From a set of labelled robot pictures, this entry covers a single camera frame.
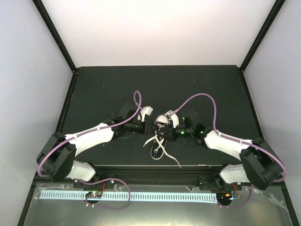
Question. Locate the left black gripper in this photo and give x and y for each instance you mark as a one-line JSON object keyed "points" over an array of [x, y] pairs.
{"points": [[146, 130]]}

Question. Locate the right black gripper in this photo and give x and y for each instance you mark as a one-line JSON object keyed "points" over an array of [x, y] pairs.
{"points": [[170, 135]]}

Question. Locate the white shoelace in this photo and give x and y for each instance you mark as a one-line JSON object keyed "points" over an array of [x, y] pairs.
{"points": [[160, 146]]}

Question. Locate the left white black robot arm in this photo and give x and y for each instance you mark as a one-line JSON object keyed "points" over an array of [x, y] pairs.
{"points": [[57, 158]]}

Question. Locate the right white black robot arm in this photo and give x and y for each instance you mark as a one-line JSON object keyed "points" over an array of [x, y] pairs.
{"points": [[259, 165]]}

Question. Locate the black table mat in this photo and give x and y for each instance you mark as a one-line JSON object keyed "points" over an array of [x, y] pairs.
{"points": [[218, 94]]}

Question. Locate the right controller board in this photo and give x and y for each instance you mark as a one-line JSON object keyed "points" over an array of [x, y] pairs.
{"points": [[225, 197]]}

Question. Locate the controller board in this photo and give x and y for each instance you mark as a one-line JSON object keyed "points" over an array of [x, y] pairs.
{"points": [[225, 197], [94, 194]]}

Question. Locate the left controller board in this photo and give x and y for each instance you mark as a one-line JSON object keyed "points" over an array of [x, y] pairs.
{"points": [[94, 194]]}

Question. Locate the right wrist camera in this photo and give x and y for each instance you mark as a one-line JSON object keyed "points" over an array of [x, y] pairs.
{"points": [[172, 118]]}

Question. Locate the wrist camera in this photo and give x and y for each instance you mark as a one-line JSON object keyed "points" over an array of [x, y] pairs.
{"points": [[146, 111], [172, 118]]}

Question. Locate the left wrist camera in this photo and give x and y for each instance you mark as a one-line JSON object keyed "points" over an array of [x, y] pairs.
{"points": [[146, 111]]}

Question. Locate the black aluminium rail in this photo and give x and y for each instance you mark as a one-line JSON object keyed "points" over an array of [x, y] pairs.
{"points": [[156, 175]]}

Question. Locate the white slotted cable duct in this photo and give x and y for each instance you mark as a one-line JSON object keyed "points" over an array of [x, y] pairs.
{"points": [[132, 196]]}

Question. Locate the black left frame post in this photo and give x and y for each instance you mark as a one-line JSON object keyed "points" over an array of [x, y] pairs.
{"points": [[54, 33]]}

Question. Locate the black frame post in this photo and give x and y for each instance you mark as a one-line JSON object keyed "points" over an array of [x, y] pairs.
{"points": [[54, 33], [273, 13]]}

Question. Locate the black right frame post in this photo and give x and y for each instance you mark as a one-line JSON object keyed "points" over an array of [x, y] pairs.
{"points": [[273, 13]]}

